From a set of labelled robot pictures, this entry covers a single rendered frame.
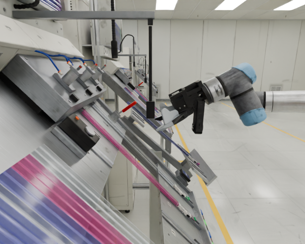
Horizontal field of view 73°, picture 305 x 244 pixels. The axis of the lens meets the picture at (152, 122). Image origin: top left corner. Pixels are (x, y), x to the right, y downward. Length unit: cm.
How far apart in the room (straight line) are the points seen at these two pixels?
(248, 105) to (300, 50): 930
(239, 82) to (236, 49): 813
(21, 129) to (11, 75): 12
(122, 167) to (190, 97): 115
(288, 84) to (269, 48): 163
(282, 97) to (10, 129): 77
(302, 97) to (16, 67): 80
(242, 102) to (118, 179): 130
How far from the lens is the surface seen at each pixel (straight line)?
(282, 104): 83
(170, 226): 58
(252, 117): 71
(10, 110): 43
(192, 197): 89
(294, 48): 984
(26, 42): 48
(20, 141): 38
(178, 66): 825
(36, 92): 46
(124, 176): 176
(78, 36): 162
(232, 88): 70
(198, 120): 69
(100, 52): 153
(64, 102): 44
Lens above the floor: 122
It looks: 14 degrees down
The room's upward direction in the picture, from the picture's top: straight up
